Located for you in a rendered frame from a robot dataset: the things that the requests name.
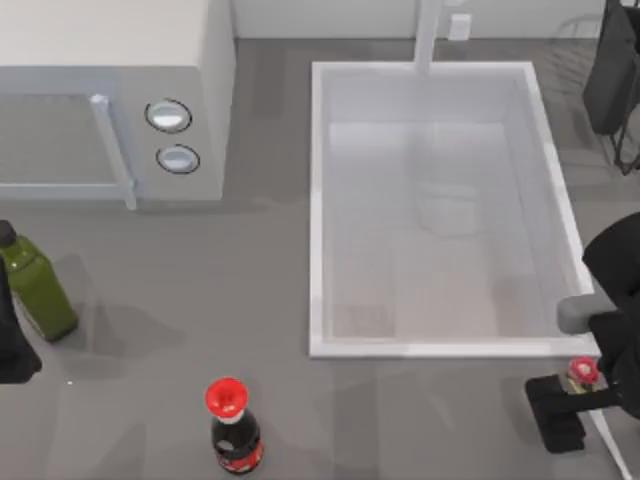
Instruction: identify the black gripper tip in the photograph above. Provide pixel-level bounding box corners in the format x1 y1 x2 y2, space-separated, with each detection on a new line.
0 253 44 386

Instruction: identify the pale microwave oven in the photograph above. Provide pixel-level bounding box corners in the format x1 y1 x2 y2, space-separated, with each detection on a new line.
0 0 237 212

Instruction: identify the small microwave knob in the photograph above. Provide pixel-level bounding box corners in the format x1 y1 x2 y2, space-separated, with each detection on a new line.
155 143 202 176

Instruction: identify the black chair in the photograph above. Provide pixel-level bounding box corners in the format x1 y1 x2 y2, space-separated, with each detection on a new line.
582 0 640 176

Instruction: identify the dark bottle with red cap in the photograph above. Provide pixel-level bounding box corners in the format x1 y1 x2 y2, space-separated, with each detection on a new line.
203 376 265 475

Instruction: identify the green bottle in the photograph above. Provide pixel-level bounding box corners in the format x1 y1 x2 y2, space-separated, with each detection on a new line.
0 219 80 343

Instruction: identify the small red cap bottle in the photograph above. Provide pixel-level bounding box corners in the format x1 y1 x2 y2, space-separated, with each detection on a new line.
564 355 609 396

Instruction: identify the white wall socket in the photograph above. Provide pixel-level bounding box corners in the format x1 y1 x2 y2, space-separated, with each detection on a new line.
449 13 472 41

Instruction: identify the large microwave knob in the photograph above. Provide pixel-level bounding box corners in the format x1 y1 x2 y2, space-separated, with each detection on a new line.
143 97 194 134

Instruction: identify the white sink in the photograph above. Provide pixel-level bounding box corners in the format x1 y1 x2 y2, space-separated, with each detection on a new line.
307 60 602 360

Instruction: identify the microwave door handle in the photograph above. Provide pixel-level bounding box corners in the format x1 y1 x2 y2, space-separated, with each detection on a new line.
88 93 138 211

